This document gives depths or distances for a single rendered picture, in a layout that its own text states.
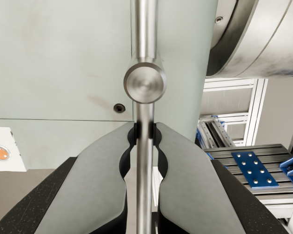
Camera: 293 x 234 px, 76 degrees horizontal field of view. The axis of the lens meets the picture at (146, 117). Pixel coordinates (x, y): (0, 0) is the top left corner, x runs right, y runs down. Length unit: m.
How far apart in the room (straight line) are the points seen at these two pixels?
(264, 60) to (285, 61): 0.03
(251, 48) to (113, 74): 0.18
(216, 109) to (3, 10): 1.37
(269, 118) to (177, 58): 1.78
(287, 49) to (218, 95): 1.15
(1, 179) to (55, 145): 2.38
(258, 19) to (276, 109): 1.71
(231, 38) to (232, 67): 0.04
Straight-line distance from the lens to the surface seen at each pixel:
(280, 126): 2.07
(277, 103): 1.93
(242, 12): 0.28
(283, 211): 0.79
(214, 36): 0.32
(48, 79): 0.24
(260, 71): 0.34
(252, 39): 0.27
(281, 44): 0.30
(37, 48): 0.24
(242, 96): 1.50
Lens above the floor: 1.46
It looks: 62 degrees down
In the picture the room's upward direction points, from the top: 178 degrees counter-clockwise
